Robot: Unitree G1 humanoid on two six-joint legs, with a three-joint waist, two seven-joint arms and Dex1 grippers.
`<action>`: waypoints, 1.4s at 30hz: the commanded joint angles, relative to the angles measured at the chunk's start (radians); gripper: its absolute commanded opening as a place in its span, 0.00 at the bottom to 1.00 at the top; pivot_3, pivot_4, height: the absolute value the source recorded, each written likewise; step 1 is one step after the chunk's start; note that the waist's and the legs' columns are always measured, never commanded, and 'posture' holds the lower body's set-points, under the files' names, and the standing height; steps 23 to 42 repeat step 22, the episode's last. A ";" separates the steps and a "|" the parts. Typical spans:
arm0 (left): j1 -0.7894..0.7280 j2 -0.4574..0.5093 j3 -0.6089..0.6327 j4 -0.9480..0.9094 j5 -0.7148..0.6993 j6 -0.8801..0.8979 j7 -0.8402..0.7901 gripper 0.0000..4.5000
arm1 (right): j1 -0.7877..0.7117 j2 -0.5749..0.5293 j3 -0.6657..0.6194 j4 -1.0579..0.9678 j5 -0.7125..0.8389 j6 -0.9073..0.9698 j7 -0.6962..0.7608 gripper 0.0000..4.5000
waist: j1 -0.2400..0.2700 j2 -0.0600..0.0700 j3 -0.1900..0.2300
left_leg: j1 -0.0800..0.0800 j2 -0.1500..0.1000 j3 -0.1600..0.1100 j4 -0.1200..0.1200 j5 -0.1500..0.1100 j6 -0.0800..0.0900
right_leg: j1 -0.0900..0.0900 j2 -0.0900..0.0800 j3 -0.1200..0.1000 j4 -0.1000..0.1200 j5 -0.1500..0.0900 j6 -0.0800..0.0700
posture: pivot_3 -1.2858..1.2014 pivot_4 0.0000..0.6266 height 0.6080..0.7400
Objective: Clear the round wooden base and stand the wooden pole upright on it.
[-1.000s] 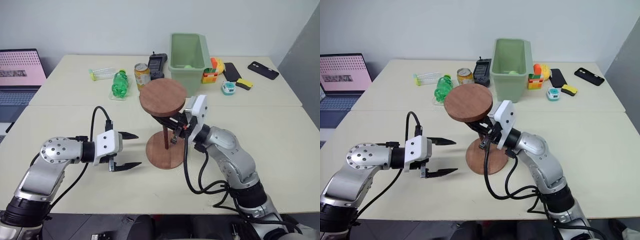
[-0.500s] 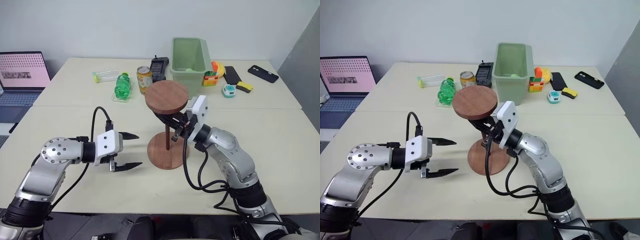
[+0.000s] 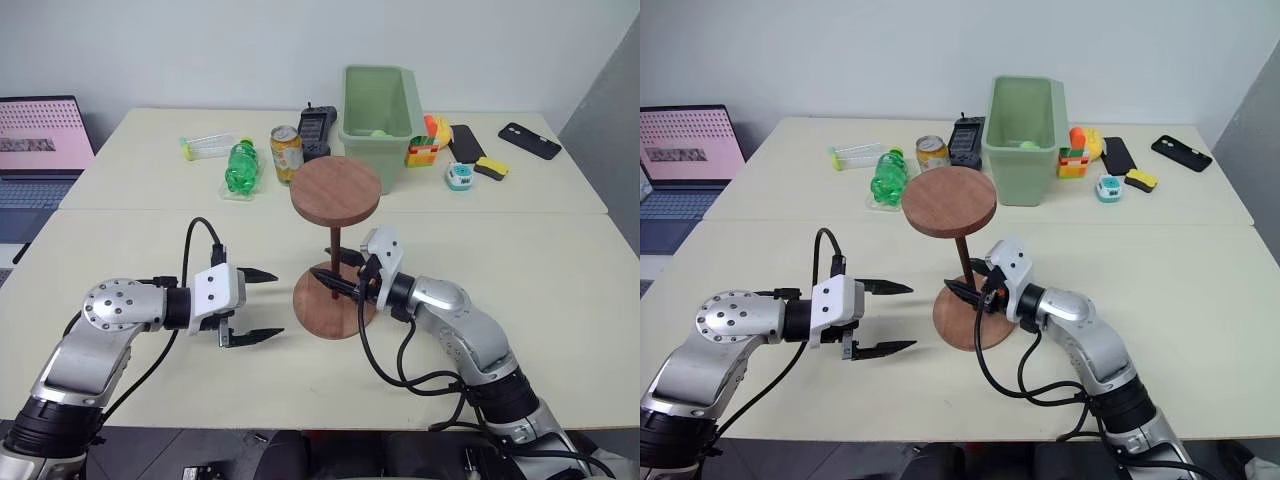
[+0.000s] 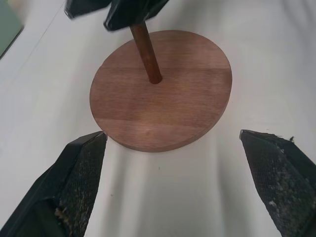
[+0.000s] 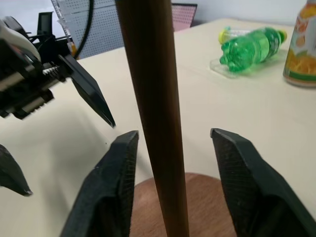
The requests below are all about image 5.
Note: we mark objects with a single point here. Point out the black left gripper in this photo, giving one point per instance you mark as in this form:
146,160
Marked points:
22,86

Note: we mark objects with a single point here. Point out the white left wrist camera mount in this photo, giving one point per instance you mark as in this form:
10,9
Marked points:
23,40

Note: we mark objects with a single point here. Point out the black bracket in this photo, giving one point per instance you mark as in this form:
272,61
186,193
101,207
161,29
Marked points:
44,23

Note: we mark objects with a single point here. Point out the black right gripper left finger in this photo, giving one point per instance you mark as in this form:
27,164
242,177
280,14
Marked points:
108,187

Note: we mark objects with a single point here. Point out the brown wooden pole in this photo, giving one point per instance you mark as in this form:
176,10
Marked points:
153,98

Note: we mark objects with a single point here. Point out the orange juice bottle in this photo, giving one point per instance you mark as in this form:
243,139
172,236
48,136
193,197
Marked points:
302,49

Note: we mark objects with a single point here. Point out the white perforated panel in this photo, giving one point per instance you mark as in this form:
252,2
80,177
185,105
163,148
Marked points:
103,27

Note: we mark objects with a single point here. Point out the green plastic bottle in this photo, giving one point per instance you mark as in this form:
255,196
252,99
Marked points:
251,49

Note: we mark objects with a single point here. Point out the round wooden base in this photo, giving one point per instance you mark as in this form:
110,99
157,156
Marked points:
207,207

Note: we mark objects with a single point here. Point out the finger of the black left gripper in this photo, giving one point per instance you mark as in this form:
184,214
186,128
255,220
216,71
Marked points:
12,172

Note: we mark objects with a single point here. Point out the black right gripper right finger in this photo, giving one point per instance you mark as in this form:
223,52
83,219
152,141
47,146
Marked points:
247,182

